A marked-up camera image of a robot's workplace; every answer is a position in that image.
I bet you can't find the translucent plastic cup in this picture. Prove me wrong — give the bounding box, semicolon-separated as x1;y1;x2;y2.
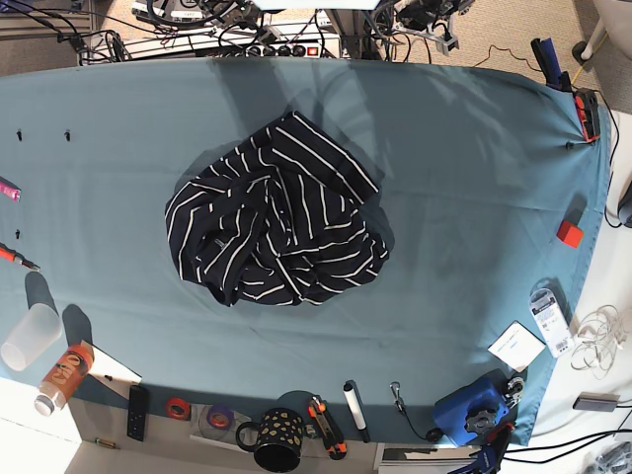
1;303;62;371

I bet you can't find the grey adapter box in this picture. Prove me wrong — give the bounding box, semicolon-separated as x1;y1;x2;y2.
573;393;619;413

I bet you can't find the black remote control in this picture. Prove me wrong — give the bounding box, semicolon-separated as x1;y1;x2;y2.
126;385;149;442

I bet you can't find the white black marker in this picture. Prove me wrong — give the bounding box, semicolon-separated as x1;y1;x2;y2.
343;381;371;443

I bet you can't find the red cube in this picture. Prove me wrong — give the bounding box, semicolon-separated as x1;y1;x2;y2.
556;220;584;248

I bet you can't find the teal table cloth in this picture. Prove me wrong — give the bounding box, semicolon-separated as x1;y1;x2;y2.
1;58;609;442

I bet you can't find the carabiner with black cord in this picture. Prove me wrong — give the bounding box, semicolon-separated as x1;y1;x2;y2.
390;381;443;443

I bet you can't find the orange screwdriver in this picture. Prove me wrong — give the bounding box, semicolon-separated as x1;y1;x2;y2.
0;244;40;272

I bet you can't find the white cable bundle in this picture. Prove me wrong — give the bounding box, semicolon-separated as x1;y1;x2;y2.
570;304;629;380

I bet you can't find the red black clamp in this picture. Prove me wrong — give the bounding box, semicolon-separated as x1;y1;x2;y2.
573;88;600;143

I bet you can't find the white paper card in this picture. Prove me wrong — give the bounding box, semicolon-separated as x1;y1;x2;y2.
488;321;545;372

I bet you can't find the blue clamp device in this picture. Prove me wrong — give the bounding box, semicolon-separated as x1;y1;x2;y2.
432;377;524;446

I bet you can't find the orange tape roll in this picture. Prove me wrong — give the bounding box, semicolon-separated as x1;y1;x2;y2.
166;397;191;421

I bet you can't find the black power strip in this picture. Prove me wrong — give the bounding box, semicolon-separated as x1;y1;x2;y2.
212;43;322;58

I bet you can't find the navy white striped t-shirt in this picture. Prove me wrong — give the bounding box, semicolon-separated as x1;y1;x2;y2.
165;111;390;306

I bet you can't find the pink pen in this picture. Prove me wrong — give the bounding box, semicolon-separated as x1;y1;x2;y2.
0;178;21;202

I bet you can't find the purple tape roll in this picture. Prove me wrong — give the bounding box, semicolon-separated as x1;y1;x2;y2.
206;404;234;431

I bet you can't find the orange black utility knife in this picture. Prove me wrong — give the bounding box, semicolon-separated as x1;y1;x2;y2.
308;395;348;460

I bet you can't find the white paper sheet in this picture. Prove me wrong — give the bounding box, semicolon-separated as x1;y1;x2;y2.
81;341;142;383

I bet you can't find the white packaged item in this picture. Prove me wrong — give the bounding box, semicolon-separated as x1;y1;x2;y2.
529;287;574;358

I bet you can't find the orange label bottle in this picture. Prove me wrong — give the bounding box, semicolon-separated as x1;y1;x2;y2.
34;344;94;417

